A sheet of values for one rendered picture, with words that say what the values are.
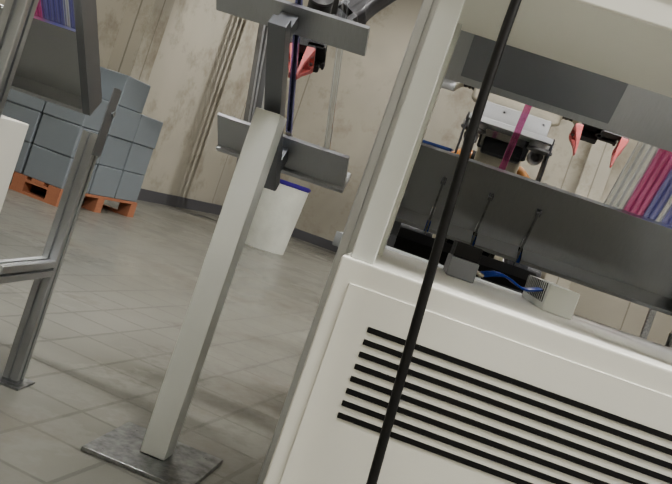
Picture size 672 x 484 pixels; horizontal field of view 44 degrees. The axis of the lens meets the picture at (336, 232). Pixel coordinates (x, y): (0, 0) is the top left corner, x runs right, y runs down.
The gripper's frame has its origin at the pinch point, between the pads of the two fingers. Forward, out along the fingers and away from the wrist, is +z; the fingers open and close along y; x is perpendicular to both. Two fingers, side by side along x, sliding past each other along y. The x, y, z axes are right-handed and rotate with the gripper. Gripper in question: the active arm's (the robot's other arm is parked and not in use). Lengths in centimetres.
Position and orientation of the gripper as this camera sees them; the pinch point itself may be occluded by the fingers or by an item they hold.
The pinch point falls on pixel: (293, 74)
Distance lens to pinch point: 191.0
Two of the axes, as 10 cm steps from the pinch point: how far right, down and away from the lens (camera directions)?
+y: 9.6, 2.6, -0.9
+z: -2.5, 7.1, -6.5
